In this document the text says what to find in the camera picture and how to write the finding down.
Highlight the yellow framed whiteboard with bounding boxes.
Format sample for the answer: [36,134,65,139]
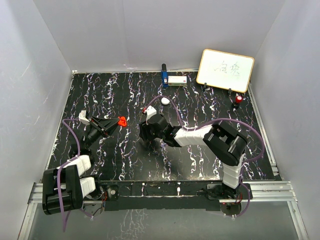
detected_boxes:
[196,49,255,93]

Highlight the red emergency stop button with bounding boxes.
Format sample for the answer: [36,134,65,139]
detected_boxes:
[232,95,243,109]

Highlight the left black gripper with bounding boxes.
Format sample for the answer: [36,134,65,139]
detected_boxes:
[84,116,121,149]

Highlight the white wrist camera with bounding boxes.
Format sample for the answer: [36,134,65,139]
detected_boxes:
[78,109,90,126]
[142,105,157,121]

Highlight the white green carton box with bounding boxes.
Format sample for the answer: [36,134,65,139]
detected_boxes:
[168,76,187,87]

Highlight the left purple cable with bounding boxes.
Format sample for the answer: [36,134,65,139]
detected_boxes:
[57,117,82,233]

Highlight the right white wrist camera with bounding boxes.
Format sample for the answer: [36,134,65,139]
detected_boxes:
[142,105,157,121]

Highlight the blue black marker device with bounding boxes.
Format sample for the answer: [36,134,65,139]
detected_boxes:
[161,63,168,88]

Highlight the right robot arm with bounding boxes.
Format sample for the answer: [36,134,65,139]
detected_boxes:
[139,114,248,199]

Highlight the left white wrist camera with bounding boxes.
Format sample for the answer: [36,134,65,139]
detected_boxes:
[78,109,90,126]

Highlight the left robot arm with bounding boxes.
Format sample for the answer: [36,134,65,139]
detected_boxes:
[42,116,127,215]

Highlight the red earbud charging case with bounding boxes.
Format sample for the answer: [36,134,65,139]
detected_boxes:
[117,116,128,127]

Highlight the white earbud charging case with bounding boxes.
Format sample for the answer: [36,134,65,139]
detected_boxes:
[160,97,170,106]

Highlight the black front base frame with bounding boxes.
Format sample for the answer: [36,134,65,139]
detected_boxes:
[99,180,239,211]

